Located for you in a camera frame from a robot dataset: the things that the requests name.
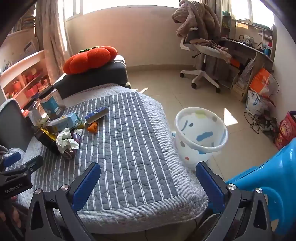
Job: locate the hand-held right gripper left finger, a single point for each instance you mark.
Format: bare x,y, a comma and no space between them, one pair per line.
85,185

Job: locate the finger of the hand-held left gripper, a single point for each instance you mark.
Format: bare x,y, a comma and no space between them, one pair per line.
34,163
11,160

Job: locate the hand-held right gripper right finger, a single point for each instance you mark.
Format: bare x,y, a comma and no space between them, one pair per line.
210,187

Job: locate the white spotted plastic bucket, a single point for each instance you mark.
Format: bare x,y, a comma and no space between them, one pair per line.
185,148

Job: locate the person's left hand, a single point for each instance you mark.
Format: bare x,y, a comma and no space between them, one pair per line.
13,216

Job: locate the grey chair back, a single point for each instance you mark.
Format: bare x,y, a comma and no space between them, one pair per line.
11,122

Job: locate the crumpled white tissue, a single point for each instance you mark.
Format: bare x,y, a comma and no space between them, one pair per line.
66,140

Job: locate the purple patterned wrapper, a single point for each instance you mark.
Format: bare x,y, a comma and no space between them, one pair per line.
75,137

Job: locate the clear plastic jar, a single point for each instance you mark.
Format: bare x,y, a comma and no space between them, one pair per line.
37,113

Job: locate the white nut snack bag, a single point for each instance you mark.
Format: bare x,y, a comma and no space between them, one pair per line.
67,120

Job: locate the small orange wrapper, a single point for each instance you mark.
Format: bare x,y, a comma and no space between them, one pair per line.
93,128

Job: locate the blue label plastic jar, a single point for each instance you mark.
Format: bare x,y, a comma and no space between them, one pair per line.
52,104

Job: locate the grey striped quilt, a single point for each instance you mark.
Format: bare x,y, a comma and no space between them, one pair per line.
138,143

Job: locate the blue plastic stool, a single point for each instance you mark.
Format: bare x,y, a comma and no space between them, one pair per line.
277,166

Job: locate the dark blue snack box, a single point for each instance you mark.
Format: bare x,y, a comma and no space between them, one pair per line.
97,114

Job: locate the red gift bag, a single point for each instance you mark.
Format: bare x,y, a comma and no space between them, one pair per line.
286,129

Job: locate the white plastic bag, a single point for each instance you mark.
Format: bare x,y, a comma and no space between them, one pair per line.
255,102

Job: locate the dark grey seat cushion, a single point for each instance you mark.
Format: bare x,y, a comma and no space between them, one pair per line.
101,75

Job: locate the white office chair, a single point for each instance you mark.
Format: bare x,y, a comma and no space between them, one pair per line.
203,74

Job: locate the orange shopping bag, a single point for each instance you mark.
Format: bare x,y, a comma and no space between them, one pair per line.
261,81

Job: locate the orange pumpkin cushion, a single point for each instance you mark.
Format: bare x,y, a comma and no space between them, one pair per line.
92,59

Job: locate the clear plastic bag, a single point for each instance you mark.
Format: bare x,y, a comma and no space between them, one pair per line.
246,70

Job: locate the patterned curtain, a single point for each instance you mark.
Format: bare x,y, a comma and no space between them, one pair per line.
50,34

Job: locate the beige garment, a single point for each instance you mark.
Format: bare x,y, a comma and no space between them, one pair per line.
215,47

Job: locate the wooden desk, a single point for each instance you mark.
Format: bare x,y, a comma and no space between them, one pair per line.
247,49

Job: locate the brown fleece blanket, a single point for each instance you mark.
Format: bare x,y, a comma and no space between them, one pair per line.
198,18

